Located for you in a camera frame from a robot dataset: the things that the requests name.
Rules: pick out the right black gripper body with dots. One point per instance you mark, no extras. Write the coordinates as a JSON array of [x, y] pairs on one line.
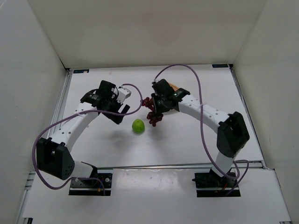
[[158, 104]]

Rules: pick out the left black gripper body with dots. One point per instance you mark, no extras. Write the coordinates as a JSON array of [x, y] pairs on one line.
[[116, 111]]

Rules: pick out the green fake fruit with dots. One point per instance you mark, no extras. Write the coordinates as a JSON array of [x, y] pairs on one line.
[[138, 126]]

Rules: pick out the red fake grape bunch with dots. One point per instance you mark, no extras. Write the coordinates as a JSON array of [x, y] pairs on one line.
[[153, 117]]

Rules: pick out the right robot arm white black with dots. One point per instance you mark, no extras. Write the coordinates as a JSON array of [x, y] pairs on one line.
[[230, 128]]

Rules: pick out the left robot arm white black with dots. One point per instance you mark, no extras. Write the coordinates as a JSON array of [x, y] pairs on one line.
[[54, 154]]

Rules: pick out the woven triangular fruit basket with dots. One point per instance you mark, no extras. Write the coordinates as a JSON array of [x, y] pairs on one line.
[[174, 87]]

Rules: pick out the left blue corner label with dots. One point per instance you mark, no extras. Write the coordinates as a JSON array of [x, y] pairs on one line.
[[81, 71]]

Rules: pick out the blue corner label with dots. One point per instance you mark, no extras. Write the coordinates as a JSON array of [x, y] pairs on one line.
[[219, 65], [81, 71]]

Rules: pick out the right blue corner label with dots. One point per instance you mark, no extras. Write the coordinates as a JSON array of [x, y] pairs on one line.
[[219, 65]]

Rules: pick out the white front cover board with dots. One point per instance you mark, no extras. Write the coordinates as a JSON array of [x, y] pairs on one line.
[[165, 196]]

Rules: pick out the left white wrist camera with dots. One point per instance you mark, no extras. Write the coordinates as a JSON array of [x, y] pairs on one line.
[[122, 93]]

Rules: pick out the left aluminium frame rail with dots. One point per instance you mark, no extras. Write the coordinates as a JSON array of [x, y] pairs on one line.
[[54, 93]]

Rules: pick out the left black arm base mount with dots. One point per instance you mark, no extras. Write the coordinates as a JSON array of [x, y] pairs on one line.
[[93, 187]]

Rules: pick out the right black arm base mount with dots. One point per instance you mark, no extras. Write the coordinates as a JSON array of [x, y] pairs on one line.
[[208, 185]]

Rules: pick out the front aluminium frame rail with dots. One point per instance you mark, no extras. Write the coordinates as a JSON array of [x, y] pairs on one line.
[[252, 164]]

